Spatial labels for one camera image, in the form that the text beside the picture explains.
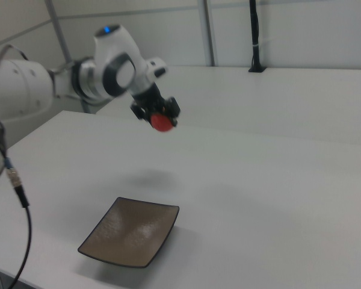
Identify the square brown ceramic plate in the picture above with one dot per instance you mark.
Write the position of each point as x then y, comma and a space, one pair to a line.
132, 233

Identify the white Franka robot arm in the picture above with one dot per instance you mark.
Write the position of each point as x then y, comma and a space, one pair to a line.
114, 69

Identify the red apple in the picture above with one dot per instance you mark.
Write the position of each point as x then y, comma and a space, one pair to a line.
162, 123

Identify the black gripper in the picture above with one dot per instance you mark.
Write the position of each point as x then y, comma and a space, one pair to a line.
150, 97

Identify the grey partition frame post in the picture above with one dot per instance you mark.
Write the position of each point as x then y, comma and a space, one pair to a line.
209, 33
60, 33

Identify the black camera stand pole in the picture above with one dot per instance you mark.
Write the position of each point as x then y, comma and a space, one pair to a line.
255, 39

